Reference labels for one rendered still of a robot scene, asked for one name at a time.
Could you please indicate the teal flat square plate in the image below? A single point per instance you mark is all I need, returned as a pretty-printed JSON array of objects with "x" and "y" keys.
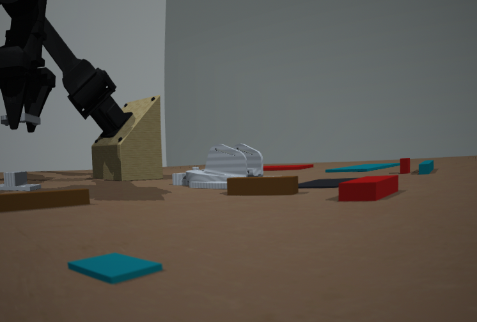
[{"x": 114, "y": 268}]

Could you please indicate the teal flat rectangular plate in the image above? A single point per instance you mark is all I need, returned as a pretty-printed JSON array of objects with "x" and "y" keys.
[{"x": 362, "y": 168}]

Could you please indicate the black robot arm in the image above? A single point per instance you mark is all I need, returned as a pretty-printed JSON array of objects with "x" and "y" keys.
[{"x": 85, "y": 84}]

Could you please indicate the teal block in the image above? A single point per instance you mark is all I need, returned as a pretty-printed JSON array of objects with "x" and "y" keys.
[{"x": 426, "y": 167}]

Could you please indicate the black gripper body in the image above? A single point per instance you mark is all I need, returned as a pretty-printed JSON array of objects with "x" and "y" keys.
[{"x": 25, "y": 53}]

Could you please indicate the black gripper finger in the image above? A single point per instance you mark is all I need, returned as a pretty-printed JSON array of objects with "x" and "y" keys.
[
  {"x": 34, "y": 102},
  {"x": 14, "y": 89}
]

